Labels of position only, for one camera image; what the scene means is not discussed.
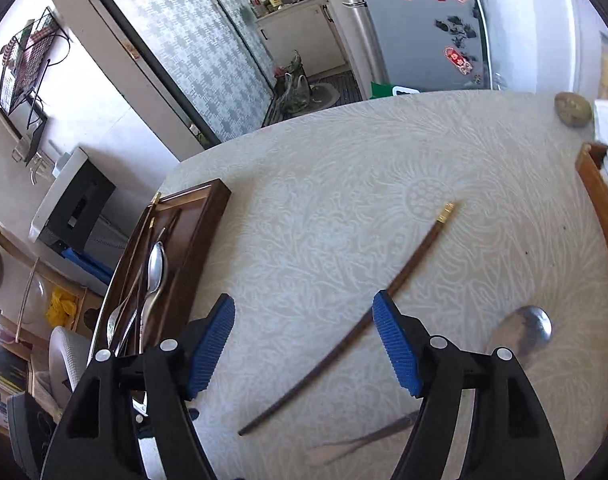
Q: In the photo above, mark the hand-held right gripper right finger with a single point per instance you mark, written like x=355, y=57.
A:
x=396, y=350

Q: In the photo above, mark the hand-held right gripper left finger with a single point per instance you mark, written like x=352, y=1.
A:
x=211, y=350

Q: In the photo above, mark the dark wooden chopstick gold cap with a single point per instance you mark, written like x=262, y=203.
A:
x=144, y=227
x=146, y=240
x=413, y=265

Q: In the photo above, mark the metal spoon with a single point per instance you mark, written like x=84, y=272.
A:
x=156, y=267
x=526, y=327

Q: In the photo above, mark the dark wooden tray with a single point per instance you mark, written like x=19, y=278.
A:
x=204, y=220

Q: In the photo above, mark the beige fringed cloth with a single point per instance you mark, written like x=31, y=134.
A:
x=46, y=390

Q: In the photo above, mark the bookshelf with books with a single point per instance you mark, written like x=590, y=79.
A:
x=9, y=375

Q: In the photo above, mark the white mesh chair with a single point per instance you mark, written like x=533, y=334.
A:
x=66, y=355

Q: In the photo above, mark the yellow plastic bag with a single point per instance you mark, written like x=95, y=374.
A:
x=59, y=307

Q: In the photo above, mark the wooden box clover hole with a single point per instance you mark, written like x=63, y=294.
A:
x=81, y=297

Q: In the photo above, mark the clear plastic dome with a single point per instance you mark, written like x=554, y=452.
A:
x=34, y=300

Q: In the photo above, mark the wooden pole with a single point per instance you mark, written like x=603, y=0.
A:
x=14, y=252

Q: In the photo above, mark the white washbasin black cabinet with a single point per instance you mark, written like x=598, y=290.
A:
x=79, y=205

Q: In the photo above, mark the wooden chair back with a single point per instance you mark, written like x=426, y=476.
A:
x=596, y=195

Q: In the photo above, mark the green paper bag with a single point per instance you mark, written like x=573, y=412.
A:
x=381, y=90

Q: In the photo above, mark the oval floor rug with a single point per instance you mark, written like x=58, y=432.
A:
x=326, y=95

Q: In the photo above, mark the bag of green vegetables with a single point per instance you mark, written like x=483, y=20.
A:
x=294, y=90

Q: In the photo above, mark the brown potato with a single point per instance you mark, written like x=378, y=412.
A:
x=573, y=110

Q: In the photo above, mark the patterned glass sliding door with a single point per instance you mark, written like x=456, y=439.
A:
x=184, y=45

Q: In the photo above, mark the grey refrigerator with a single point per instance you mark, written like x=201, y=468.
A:
x=423, y=35

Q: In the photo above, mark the white kitchen cabinets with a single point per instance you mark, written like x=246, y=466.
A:
x=304, y=30

